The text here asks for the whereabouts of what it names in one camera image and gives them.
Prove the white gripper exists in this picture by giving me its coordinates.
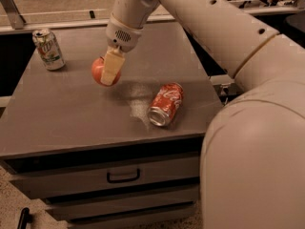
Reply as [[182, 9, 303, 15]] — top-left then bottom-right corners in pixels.
[[100, 15, 143, 86]]

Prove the red apple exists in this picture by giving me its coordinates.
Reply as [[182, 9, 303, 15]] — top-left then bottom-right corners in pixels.
[[91, 57, 121, 87]]

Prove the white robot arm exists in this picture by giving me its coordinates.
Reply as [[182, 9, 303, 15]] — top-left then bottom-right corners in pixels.
[[105, 0, 305, 229]]

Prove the red coca-cola can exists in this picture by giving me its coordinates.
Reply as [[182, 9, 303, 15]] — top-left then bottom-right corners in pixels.
[[148, 82, 184, 127]]

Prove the white green 7up can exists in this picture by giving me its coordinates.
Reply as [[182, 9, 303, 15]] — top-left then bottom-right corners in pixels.
[[32, 29, 65, 71]]

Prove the grey drawer cabinet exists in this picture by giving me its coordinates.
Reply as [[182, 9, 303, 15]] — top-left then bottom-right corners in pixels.
[[0, 21, 223, 229]]

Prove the metal window railing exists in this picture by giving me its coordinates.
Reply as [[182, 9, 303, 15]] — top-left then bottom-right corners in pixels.
[[0, 0, 304, 31]]

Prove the top grey drawer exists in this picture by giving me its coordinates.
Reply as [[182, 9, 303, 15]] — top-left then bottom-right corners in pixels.
[[11, 155, 199, 199]]

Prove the grey drawer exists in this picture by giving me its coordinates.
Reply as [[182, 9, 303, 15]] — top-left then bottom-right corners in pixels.
[[47, 184, 199, 220], [68, 202, 195, 229], [11, 155, 199, 199]]

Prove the middle grey drawer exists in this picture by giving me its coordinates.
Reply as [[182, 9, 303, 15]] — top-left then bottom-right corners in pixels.
[[47, 184, 199, 220]]

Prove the bottom grey drawer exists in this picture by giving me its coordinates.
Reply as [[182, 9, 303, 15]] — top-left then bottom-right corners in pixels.
[[68, 202, 195, 229]]

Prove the black object bottom left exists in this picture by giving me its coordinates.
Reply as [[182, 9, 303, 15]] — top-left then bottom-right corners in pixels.
[[17, 207, 32, 229]]

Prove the black drawer handle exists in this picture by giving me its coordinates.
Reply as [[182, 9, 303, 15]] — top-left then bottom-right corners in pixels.
[[106, 168, 141, 184]]

